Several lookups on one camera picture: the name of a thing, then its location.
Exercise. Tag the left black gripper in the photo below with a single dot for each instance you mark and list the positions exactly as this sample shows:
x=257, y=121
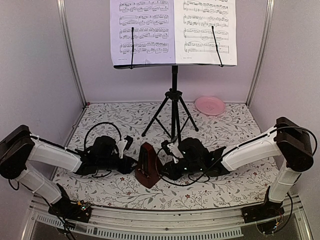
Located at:
x=126, y=168

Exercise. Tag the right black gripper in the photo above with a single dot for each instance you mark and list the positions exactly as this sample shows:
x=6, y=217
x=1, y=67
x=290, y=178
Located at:
x=173, y=173

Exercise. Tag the dark red metronome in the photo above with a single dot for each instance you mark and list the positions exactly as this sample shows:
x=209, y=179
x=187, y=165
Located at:
x=148, y=164

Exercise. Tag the black folding tripod stand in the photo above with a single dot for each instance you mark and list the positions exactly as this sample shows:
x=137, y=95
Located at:
x=175, y=96

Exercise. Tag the black perforated music stand desk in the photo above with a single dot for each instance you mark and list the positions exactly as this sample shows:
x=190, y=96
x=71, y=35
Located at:
x=145, y=65

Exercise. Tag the white sheet music paper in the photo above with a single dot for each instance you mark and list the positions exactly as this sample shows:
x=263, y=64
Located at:
x=205, y=32

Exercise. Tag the purple sheet music paper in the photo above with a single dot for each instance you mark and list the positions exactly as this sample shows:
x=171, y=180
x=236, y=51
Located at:
x=142, y=32

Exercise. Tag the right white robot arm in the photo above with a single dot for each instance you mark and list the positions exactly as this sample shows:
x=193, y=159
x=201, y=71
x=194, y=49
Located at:
x=285, y=139

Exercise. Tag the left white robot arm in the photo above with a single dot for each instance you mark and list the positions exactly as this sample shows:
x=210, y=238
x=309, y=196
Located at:
x=21, y=147

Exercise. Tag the pink plastic plate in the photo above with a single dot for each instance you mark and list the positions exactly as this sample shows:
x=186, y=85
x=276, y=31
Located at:
x=210, y=106

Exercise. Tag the floral patterned table mat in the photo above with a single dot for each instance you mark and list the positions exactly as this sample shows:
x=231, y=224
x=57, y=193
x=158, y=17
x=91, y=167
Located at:
x=244, y=186

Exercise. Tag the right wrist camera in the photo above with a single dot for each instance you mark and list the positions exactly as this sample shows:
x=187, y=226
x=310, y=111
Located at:
x=171, y=149

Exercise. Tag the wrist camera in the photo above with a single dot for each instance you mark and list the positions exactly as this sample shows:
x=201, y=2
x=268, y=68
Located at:
x=123, y=145
x=171, y=149

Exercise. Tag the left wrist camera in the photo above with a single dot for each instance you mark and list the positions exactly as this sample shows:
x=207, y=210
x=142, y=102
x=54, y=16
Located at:
x=123, y=145

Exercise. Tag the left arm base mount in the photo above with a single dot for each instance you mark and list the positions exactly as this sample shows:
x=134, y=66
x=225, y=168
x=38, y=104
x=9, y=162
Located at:
x=69, y=209

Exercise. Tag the front aluminium rail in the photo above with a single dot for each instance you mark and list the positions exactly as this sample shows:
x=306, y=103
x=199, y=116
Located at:
x=110, y=223

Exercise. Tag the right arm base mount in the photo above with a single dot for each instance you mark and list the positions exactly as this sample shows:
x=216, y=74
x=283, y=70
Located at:
x=262, y=211

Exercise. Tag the left aluminium frame post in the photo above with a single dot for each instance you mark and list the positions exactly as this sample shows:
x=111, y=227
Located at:
x=61, y=7

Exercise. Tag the aluminium frame post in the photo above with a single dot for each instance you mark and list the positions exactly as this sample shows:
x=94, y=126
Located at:
x=262, y=50
x=61, y=7

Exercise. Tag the right aluminium frame post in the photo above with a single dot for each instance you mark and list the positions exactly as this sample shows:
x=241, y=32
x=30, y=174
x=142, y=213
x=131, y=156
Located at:
x=262, y=50

